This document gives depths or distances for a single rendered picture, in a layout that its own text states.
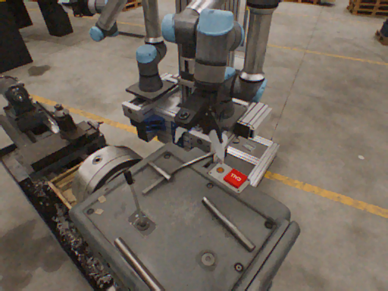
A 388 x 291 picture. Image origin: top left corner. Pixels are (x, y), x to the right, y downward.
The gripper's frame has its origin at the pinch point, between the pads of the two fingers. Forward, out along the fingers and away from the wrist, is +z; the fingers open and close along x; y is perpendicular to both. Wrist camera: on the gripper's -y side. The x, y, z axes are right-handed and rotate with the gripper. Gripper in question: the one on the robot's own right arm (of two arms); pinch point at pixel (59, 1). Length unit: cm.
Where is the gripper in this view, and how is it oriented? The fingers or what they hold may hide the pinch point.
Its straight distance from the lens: 182.1
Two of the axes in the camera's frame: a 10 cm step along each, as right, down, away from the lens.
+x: 2.2, -7.5, 6.2
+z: -9.8, -1.5, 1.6
